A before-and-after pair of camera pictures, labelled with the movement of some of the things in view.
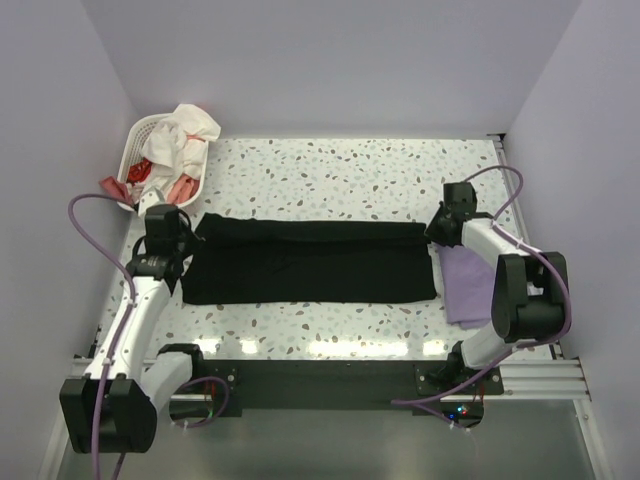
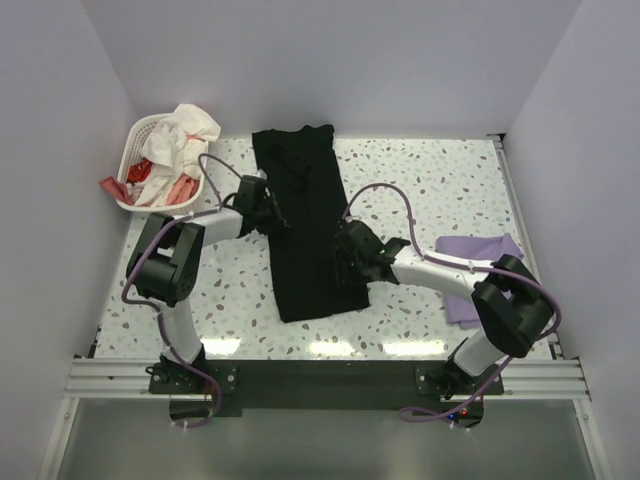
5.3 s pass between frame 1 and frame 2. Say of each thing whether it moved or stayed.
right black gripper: moved
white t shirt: stayed
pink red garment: stayed
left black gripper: moved
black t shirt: moved
